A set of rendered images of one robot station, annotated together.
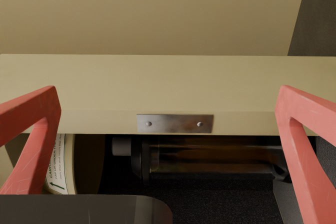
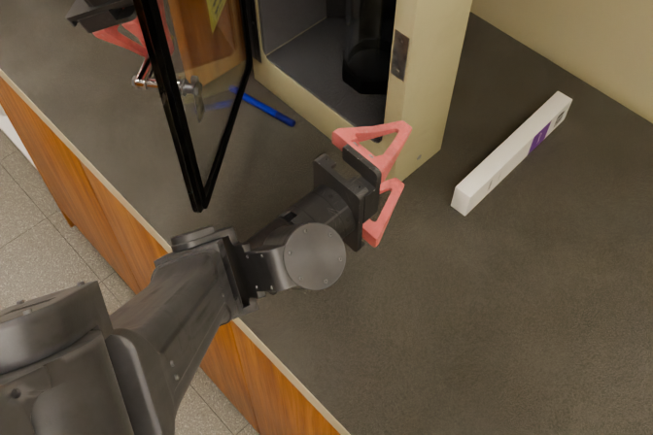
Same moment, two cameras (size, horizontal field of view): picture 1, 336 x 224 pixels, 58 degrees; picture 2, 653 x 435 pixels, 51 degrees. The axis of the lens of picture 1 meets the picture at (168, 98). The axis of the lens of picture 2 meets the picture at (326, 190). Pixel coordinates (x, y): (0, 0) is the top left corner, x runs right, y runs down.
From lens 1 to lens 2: 0.66 m
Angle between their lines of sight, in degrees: 55
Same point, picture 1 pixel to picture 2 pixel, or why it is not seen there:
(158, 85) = (433, 35)
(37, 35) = not seen: outside the picture
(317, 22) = (500, 76)
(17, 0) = not seen: outside the picture
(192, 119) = (401, 68)
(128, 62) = not seen: outside the picture
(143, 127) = (398, 36)
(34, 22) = not seen: outside the picture
